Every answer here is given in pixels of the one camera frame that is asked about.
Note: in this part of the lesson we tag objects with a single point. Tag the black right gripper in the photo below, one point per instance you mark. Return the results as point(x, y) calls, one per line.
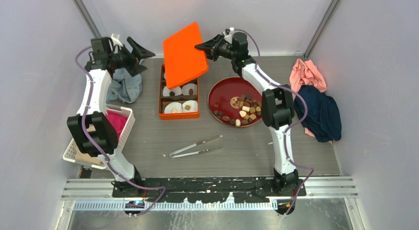
point(208, 45)

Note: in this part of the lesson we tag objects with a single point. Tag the orange box lid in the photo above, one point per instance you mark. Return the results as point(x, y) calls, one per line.
point(182, 61)

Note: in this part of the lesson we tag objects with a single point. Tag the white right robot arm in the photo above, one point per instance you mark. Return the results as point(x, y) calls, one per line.
point(277, 109)

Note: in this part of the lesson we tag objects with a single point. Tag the white paper cup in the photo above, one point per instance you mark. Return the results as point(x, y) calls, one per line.
point(166, 91)
point(189, 89)
point(170, 106)
point(194, 106)

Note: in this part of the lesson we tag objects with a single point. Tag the navy blue cloth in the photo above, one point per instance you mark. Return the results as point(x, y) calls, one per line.
point(323, 116)

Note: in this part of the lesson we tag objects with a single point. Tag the round red lacquer tray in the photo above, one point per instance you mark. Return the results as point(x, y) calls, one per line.
point(227, 97)

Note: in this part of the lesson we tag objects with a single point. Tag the aluminium frame rail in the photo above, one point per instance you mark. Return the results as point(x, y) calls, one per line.
point(96, 195)

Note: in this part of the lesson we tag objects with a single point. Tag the beige cloth in basket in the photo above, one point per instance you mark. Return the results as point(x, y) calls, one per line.
point(86, 158)

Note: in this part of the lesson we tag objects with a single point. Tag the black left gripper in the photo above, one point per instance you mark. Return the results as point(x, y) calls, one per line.
point(140, 53)

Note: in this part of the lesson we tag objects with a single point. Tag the orange chocolate box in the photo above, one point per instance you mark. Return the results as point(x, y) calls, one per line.
point(163, 101)

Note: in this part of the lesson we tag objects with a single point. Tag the salmon pink cloth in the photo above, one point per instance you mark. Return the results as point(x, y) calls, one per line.
point(306, 73)

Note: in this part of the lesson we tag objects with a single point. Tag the white plastic basket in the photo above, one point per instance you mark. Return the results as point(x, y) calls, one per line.
point(69, 153)

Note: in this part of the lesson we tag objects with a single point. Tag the pink cloth in basket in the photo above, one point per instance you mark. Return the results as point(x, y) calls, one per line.
point(118, 121)

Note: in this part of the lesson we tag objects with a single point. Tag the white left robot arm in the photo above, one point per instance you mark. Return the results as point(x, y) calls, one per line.
point(90, 128)

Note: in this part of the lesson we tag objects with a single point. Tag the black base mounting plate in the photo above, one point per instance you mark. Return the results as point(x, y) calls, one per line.
point(217, 189)

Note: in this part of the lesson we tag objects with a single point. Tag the light blue cloth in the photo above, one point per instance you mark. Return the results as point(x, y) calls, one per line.
point(124, 87)

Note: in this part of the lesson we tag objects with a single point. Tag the silver metal tongs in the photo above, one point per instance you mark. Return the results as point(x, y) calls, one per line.
point(183, 151)

